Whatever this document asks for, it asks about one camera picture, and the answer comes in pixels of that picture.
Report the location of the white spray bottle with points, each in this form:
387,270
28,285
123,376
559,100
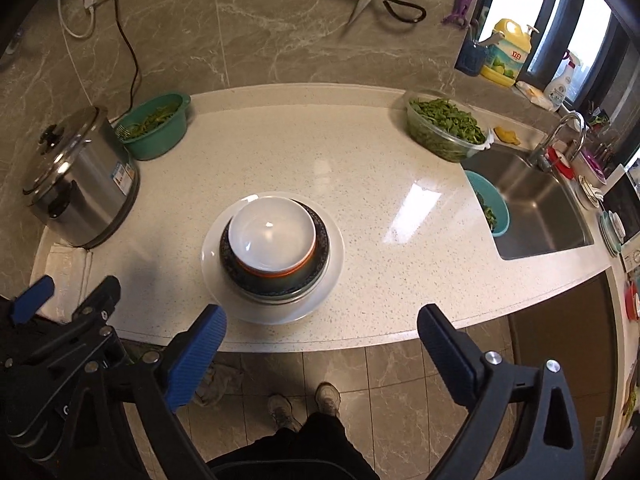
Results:
556,90

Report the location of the orange bowl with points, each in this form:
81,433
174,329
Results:
270,254

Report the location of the yellow dish soap bottle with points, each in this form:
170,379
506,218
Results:
507,52

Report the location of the right shoe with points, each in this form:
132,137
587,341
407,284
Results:
328,399

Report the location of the blue patterned green bowl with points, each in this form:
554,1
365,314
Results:
279,288

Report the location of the large white plate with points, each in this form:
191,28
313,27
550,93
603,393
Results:
249,309

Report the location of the chrome sink faucet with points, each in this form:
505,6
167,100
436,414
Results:
570,135

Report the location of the white bowl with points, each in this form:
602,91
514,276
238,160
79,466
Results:
272,213

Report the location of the glass bowl of greens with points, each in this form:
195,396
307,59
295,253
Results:
445,128

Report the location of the stainless steel sink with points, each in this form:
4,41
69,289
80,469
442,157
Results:
544,217

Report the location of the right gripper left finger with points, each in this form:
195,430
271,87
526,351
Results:
160,382

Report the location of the teal basket in sink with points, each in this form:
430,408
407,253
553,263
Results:
495,209

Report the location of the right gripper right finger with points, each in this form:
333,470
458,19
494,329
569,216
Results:
545,442

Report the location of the left shoe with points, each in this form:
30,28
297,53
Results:
281,412

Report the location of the white folded cloth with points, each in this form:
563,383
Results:
69,268

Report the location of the yellow sponge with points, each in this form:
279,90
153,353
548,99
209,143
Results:
507,136

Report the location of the shoe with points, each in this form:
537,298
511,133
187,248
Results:
328,399
281,412

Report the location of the green colander basket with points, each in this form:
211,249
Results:
154,127

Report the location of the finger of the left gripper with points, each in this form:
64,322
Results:
32,299

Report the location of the stainless steel rice cooker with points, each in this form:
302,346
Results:
81,182

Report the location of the blue utensil cup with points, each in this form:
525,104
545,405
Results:
471,58

